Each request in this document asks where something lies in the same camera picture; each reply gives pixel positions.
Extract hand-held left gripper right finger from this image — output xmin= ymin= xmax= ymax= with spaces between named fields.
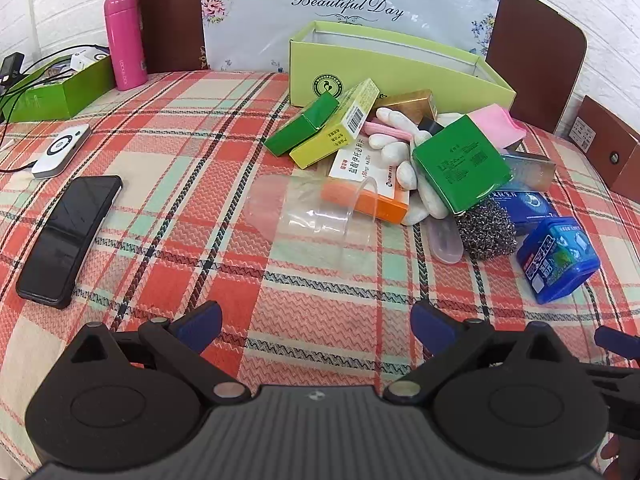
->
xmin=383 ymin=301 xmax=569 ymax=392

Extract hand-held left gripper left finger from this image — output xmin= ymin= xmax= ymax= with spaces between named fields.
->
xmin=69 ymin=301 xmax=252 ymax=392

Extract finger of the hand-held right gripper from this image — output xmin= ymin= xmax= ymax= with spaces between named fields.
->
xmin=594 ymin=326 xmax=640 ymax=362

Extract yellow-green medicine box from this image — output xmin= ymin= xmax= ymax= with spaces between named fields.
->
xmin=289 ymin=78 xmax=380 ymax=170

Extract gold box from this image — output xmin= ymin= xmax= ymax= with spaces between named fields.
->
xmin=382 ymin=89 xmax=439 ymax=124

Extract light green box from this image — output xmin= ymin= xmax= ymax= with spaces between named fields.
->
xmin=288 ymin=20 xmax=517 ymax=112

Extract person's right hand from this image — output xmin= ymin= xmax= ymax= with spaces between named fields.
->
xmin=601 ymin=436 xmax=625 ymax=480

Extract clear plastic spoon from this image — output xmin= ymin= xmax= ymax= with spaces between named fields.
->
xmin=427 ymin=220 xmax=464 ymax=265

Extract blue plastic container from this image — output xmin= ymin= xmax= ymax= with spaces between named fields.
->
xmin=516 ymin=216 xmax=601 ymax=305

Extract steel wool scrubber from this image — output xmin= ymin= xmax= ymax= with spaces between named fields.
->
xmin=453 ymin=197 xmax=519 ymax=261

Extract orange and white medicine box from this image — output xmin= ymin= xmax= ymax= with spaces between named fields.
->
xmin=321 ymin=143 xmax=411 ymax=225

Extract blue medicine box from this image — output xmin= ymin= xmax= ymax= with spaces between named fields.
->
xmin=500 ymin=190 xmax=559 ymax=237

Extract plaid bed sheet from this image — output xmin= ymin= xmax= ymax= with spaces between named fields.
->
xmin=0 ymin=70 xmax=640 ymax=471

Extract clear plastic cup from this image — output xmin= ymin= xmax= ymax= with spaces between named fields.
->
xmin=249 ymin=177 xmax=379 ymax=257

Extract black smartphone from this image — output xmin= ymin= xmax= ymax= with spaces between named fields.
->
xmin=15 ymin=175 xmax=124 ymax=310

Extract green square box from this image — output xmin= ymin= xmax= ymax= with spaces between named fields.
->
xmin=411 ymin=114 xmax=514 ymax=215

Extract white glove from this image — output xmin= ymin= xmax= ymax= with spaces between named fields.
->
xmin=374 ymin=107 xmax=469 ymax=226

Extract brown cardboard box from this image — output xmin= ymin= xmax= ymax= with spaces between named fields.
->
xmin=569 ymin=95 xmax=640 ymax=197

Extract pink cloth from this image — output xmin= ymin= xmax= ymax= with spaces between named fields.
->
xmin=469 ymin=103 xmax=527 ymax=149

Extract dark green small box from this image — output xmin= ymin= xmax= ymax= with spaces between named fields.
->
xmin=264 ymin=95 xmax=341 ymax=157

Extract white power bank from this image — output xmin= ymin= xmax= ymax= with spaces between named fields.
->
xmin=31 ymin=124 xmax=91 ymax=180

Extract green box with accessories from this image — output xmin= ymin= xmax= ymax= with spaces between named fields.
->
xmin=2 ymin=54 xmax=116 ymax=124

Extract white charger plug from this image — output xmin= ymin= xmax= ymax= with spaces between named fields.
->
xmin=69 ymin=47 xmax=111 ymax=72

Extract pink thermos bottle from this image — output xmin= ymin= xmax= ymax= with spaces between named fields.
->
xmin=104 ymin=0 xmax=149 ymax=92

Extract brown wooden headboard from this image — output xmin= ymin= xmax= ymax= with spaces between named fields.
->
xmin=128 ymin=0 xmax=589 ymax=134

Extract small black device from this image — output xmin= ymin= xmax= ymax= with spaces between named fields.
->
xmin=0 ymin=52 xmax=26 ymax=95

